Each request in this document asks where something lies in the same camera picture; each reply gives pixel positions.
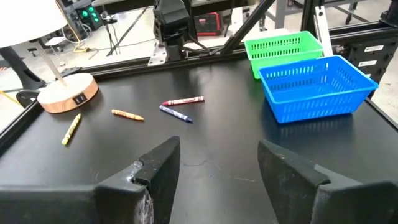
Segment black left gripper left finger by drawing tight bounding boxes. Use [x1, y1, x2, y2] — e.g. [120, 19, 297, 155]
[0, 136, 181, 224]

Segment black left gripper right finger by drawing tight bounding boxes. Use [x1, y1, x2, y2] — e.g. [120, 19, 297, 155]
[257, 140, 398, 224]

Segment yellow-green crayon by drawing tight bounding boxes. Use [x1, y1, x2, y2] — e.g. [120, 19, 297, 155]
[61, 113, 82, 146]

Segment blue crayon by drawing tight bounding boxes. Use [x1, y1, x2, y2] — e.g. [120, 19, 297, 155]
[159, 105, 193, 124]

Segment red crayon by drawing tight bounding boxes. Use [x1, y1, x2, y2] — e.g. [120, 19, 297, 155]
[161, 95, 205, 107]

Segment blue plastic basket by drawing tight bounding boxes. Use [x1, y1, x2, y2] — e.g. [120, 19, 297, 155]
[257, 55, 379, 124]

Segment orange crayon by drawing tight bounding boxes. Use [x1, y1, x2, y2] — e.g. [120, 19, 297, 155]
[111, 108, 145, 122]

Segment round wooden lamp base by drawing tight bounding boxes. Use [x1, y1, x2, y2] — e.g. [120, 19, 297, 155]
[37, 72, 100, 114]

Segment black curved clamp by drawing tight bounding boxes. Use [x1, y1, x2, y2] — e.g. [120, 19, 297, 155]
[16, 89, 40, 109]

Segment thin lamp stem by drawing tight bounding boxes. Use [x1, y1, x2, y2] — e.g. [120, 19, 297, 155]
[34, 42, 68, 86]

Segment black stand leg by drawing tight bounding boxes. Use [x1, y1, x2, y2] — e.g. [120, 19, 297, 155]
[0, 46, 47, 91]

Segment black box white labels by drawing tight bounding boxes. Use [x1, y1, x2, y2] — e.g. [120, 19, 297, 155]
[346, 37, 398, 100]

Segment green plastic basket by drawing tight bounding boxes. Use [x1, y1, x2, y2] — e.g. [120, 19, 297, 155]
[244, 30, 325, 80]

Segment black device green lights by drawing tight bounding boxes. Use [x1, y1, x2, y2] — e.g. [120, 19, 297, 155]
[73, 0, 104, 32]

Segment black diagonal strut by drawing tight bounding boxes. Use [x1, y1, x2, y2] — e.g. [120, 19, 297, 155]
[219, 0, 276, 55]

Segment red black tool case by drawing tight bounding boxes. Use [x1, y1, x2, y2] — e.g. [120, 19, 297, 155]
[194, 11, 223, 37]

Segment yellow floor cable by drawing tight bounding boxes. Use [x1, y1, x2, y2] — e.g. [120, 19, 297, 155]
[67, 18, 91, 54]

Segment white upright metal bracket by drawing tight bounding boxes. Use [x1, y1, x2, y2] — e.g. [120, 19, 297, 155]
[313, 5, 334, 58]

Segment black upright post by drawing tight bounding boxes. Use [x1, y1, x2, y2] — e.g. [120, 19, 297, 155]
[300, 0, 318, 32]

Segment black jointed mount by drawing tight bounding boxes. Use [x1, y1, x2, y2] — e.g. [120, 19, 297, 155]
[378, 0, 398, 29]

